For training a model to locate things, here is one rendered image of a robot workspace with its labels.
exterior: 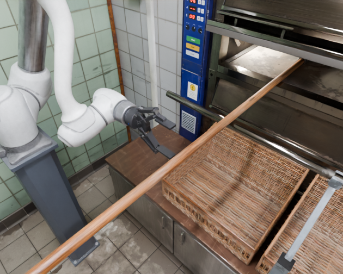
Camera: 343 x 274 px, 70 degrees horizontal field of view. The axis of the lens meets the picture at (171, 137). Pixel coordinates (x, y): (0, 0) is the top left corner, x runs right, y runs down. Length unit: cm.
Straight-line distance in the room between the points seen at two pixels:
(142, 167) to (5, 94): 85
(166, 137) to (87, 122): 92
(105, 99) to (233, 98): 71
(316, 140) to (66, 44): 109
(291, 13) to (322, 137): 55
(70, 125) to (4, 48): 84
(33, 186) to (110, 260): 87
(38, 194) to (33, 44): 68
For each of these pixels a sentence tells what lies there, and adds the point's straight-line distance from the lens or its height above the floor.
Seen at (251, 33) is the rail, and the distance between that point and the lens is 106.
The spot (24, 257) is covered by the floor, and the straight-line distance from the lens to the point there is 215.
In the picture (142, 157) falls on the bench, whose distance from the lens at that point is 163.
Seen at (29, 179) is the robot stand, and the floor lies 89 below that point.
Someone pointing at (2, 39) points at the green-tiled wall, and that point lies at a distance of 166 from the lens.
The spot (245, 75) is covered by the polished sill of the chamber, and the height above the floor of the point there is 117.
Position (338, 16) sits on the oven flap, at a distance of 109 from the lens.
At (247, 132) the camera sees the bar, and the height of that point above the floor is 117.
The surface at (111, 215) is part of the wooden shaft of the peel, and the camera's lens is 67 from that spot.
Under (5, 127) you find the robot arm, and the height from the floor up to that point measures 116.
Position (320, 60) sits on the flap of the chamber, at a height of 140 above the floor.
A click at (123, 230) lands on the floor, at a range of 201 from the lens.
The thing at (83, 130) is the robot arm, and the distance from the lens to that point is 94.
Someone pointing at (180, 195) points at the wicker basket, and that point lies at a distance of 127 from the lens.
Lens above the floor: 176
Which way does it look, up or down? 42 degrees down
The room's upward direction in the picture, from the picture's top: straight up
